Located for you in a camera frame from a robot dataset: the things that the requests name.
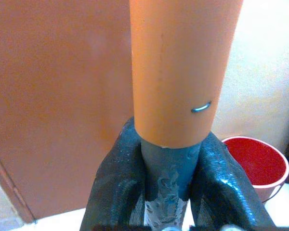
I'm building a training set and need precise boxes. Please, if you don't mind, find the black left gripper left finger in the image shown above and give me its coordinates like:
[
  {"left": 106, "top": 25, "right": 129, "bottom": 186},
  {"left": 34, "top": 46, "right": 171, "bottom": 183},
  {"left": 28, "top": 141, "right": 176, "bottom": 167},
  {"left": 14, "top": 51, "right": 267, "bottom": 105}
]
[{"left": 79, "top": 116, "right": 147, "bottom": 231}]

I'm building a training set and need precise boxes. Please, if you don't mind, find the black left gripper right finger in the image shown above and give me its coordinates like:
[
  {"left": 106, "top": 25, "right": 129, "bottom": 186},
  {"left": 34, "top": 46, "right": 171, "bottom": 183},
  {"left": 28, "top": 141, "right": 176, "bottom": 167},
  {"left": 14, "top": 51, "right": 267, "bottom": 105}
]
[{"left": 189, "top": 131, "right": 279, "bottom": 231}]

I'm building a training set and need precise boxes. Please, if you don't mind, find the orange broom handle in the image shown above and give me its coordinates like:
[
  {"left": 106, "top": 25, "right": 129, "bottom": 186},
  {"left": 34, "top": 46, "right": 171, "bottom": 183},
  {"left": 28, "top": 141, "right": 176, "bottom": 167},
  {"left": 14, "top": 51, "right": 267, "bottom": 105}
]
[{"left": 129, "top": 0, "right": 244, "bottom": 231}]

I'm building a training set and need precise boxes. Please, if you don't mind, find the red plastic bucket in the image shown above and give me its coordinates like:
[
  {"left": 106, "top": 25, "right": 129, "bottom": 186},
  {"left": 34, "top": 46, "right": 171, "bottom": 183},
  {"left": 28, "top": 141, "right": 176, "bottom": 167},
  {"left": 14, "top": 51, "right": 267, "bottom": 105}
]
[{"left": 221, "top": 136, "right": 289, "bottom": 203}]

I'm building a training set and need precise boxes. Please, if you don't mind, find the brown wooden door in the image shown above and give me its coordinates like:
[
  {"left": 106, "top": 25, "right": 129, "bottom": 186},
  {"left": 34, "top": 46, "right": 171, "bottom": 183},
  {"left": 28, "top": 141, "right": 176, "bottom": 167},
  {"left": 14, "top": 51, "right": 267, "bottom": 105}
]
[{"left": 0, "top": 0, "right": 135, "bottom": 224}]

